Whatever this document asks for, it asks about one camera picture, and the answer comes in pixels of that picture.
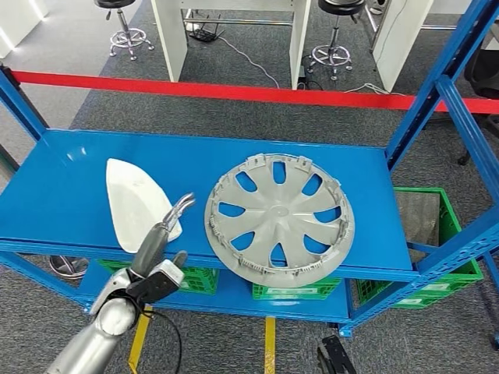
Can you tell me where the red barrier belt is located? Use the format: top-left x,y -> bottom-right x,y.
9,69 -> 499,115

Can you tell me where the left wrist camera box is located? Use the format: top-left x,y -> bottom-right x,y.
125,259 -> 186,306

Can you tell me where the white desk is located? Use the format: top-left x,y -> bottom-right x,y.
366,0 -> 473,93
151,0 -> 312,90

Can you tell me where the green plastic crate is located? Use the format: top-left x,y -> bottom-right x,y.
356,187 -> 485,311
97,259 -> 220,296
252,277 -> 343,302

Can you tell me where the black device under desk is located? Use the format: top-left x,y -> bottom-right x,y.
188,26 -> 225,44

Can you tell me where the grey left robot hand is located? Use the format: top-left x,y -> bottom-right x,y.
129,192 -> 196,280

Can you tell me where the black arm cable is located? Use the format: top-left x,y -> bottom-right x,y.
136,307 -> 183,374

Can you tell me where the blue metal shelf rack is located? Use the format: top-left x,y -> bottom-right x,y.
0,0 -> 499,352

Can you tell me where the white plastic car part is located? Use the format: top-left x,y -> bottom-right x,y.
106,157 -> 183,254

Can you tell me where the short white floor cable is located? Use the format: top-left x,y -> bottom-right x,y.
345,82 -> 394,97

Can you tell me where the black stool chrome base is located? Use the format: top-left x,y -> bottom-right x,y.
93,0 -> 156,62
306,0 -> 367,82

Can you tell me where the grey wheel hubcap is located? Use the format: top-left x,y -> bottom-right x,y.
204,153 -> 356,289

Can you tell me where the long white floor cable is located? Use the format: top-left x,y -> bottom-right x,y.
217,34 -> 280,89

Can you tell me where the black office chair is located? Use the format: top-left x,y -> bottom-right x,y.
457,23 -> 499,168

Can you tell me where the chrome dome stanchion base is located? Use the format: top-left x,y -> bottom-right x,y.
48,255 -> 91,281

